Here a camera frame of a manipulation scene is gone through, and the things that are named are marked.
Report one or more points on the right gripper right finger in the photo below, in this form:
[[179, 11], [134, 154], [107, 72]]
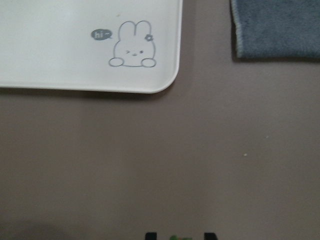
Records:
[[209, 236]]

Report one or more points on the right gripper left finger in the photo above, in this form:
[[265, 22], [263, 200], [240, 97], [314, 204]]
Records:
[[150, 236]]

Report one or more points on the red strawberry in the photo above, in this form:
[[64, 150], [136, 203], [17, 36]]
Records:
[[176, 237]]

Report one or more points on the cream rabbit tray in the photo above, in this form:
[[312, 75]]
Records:
[[124, 46]]

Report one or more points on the grey folded cloth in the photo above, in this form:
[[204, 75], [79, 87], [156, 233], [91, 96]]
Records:
[[276, 28]]

